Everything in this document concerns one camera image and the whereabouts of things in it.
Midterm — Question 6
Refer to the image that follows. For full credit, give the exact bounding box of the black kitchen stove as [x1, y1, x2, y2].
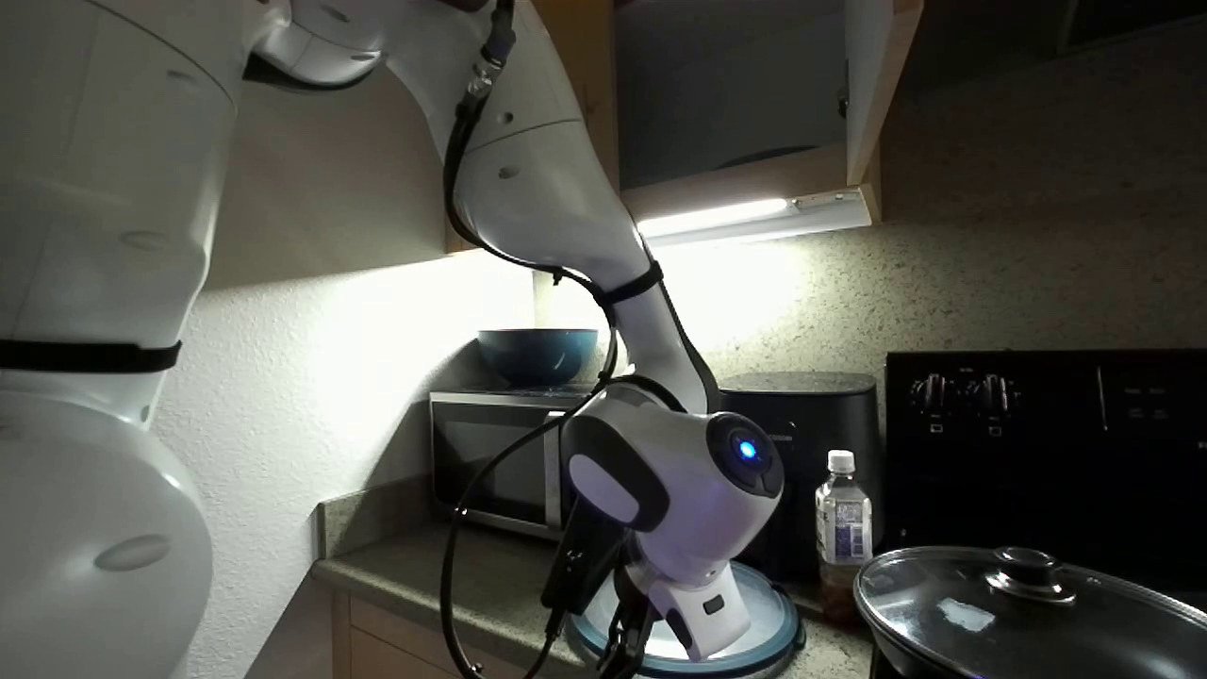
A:
[877, 346, 1207, 611]

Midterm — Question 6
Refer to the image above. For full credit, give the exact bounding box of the clear plastic water bottle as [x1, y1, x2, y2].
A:
[809, 446, 876, 621]

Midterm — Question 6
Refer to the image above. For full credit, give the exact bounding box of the glass lid with blue rim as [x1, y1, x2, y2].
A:
[560, 558, 806, 679]

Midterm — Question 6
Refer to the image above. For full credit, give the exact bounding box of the dark blue bowl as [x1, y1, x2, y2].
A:
[475, 324, 602, 391]

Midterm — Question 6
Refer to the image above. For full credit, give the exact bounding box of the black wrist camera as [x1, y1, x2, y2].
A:
[540, 494, 636, 620]

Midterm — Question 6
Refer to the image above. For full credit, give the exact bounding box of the stainless steel microwave oven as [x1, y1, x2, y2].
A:
[425, 384, 588, 545]

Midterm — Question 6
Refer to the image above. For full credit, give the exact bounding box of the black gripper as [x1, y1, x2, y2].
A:
[591, 558, 670, 679]

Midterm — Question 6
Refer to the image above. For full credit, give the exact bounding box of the wooden base cabinet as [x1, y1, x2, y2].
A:
[314, 575, 557, 679]

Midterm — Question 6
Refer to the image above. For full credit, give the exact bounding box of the glass pan lid with knob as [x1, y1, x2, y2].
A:
[851, 545, 1207, 679]

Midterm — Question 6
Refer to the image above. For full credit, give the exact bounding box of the wooden upper cabinet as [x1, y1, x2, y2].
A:
[524, 0, 881, 239]

